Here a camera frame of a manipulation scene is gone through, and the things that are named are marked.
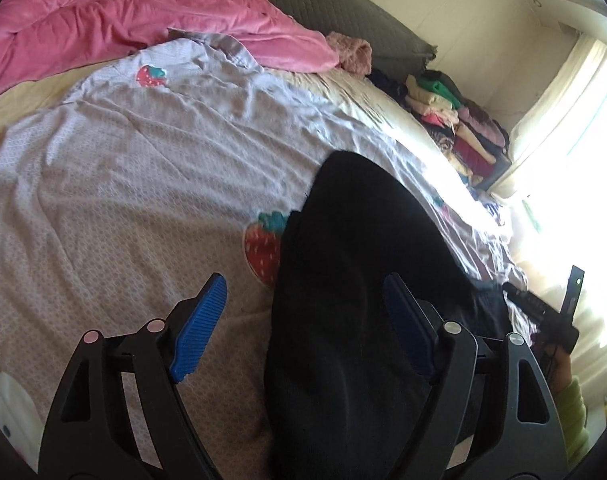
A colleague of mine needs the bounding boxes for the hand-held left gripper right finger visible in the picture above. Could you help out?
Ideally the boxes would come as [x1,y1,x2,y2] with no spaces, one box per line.
[382,272,570,480]

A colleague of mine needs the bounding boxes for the beige bed sheet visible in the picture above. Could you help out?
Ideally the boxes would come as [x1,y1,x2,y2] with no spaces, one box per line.
[0,66,424,131]

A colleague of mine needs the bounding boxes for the black shirt with orange cuff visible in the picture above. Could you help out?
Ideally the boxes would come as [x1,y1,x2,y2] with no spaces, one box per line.
[262,150,515,480]

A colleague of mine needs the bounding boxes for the person's right forearm green sleeve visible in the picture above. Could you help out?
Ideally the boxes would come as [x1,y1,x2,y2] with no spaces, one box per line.
[551,347,592,467]

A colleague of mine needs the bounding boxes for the pink blanket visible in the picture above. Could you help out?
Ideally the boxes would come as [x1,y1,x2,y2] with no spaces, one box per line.
[0,0,341,104]

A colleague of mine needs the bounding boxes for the cream curtain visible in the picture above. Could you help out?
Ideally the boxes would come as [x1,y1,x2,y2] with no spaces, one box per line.
[486,30,607,396]

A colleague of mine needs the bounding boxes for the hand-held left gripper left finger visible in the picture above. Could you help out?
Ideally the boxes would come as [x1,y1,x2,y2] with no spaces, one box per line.
[38,272,228,480]

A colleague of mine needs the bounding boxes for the grey quilted headboard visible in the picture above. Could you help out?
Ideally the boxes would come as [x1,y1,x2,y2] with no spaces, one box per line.
[183,0,438,80]

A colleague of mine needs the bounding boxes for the pile of folded clothes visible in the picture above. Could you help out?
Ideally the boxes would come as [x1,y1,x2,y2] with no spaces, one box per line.
[371,67,513,192]

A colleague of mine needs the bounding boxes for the strawberry print bed cover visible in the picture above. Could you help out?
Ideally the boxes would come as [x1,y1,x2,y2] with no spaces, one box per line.
[0,37,529,480]

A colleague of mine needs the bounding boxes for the pink fuzzy cloth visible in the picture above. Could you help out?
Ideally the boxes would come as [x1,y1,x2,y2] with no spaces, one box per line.
[326,31,373,76]

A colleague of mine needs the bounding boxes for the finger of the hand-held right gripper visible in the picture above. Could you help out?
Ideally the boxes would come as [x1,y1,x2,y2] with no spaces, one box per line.
[502,281,547,318]

